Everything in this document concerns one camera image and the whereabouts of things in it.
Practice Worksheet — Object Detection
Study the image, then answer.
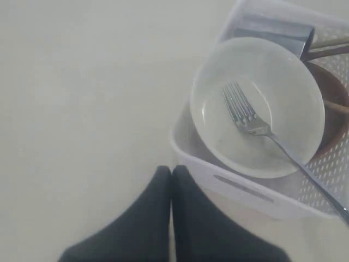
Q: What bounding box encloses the brown wooden plate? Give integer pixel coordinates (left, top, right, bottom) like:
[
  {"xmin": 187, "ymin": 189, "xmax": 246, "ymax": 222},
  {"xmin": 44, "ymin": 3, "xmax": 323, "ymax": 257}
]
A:
[{"xmin": 305, "ymin": 62, "xmax": 348, "ymax": 159}]

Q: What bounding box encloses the brown wooden chopstick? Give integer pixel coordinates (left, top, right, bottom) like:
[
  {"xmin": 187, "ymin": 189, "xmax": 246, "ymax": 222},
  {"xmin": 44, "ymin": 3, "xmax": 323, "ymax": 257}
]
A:
[
  {"xmin": 324, "ymin": 100, "xmax": 349, "ymax": 114},
  {"xmin": 310, "ymin": 36, "xmax": 349, "ymax": 50}
]

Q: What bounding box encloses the black metal cup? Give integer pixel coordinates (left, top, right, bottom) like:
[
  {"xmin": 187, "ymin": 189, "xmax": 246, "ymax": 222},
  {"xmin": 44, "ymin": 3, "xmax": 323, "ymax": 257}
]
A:
[{"xmin": 233, "ymin": 15, "xmax": 315, "ymax": 59}]

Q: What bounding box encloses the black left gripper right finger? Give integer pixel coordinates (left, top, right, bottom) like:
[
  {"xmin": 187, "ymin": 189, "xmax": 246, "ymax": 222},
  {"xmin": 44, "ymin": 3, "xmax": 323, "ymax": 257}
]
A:
[{"xmin": 172, "ymin": 165, "xmax": 290, "ymax": 261}]

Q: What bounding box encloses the white woven plastic basket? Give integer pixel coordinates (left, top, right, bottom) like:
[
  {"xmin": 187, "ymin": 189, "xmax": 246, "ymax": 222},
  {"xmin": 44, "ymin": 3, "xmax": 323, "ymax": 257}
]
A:
[{"xmin": 170, "ymin": 1, "xmax": 348, "ymax": 219}]

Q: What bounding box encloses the brown wooden spoon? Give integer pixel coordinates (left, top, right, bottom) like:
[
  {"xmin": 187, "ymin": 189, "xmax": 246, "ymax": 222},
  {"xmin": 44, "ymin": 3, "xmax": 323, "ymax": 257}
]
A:
[{"xmin": 306, "ymin": 45, "xmax": 349, "ymax": 61}]

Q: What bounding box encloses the silver metal fork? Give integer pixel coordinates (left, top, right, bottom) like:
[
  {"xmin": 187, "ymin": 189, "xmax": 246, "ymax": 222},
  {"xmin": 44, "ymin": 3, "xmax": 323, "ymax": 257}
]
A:
[{"xmin": 222, "ymin": 83, "xmax": 348, "ymax": 225}]

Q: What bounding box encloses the white ceramic bowl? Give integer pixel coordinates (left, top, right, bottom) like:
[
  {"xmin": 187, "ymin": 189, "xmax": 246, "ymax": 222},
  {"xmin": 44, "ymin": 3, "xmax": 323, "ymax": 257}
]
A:
[{"xmin": 189, "ymin": 37, "xmax": 325, "ymax": 178}]

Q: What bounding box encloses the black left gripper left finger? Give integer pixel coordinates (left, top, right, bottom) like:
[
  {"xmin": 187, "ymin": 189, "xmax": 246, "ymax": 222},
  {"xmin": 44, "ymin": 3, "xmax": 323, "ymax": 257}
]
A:
[{"xmin": 60, "ymin": 166, "xmax": 171, "ymax": 261}]

